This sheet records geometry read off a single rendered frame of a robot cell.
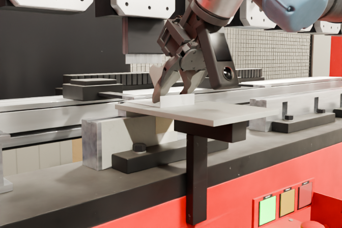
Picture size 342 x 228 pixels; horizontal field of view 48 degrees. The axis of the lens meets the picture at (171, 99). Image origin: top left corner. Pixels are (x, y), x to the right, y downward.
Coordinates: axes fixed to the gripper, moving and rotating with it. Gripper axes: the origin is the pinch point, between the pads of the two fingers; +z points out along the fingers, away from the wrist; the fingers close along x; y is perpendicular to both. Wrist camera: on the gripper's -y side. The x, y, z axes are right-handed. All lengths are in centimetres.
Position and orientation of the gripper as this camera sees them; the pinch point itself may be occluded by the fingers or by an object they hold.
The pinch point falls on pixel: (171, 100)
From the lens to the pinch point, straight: 74.8
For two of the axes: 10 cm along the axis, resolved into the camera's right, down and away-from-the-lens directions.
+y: -4.8, -7.1, 5.2
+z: -4.0, 7.0, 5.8
